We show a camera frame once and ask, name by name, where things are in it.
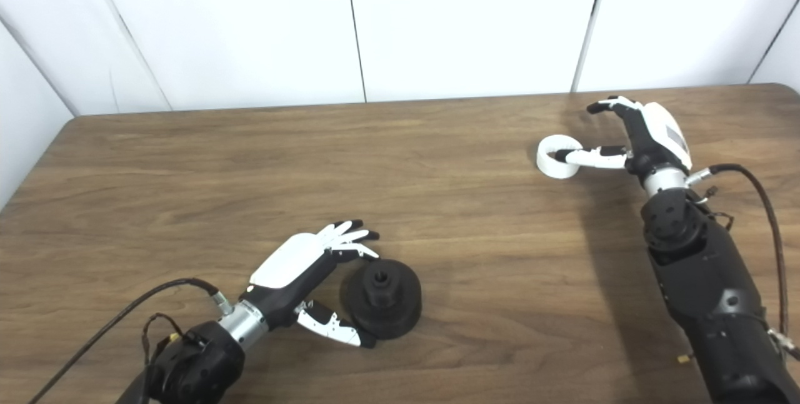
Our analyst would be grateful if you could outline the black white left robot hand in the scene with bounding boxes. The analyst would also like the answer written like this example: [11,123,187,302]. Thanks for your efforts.
[237,220,381,350]

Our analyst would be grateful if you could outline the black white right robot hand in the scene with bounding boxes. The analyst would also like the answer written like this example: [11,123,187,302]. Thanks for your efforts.
[553,96,693,179]

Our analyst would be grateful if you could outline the white plastic ring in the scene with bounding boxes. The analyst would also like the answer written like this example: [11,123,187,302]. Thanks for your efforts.
[536,134,585,179]

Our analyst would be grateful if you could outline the round black part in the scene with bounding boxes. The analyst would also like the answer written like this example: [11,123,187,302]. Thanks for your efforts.
[339,258,423,340]

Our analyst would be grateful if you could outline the thin right arm wires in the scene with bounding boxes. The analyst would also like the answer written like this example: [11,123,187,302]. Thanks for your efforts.
[684,186,733,233]

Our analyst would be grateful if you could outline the thin arm wires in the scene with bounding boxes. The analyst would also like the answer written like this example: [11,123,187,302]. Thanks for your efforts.
[141,313,207,367]
[684,186,733,233]

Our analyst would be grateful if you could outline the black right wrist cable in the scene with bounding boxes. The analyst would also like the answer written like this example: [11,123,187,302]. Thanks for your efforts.
[686,164,800,355]

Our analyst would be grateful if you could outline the thin left arm wires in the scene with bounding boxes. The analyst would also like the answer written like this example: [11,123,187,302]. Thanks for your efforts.
[141,313,207,367]

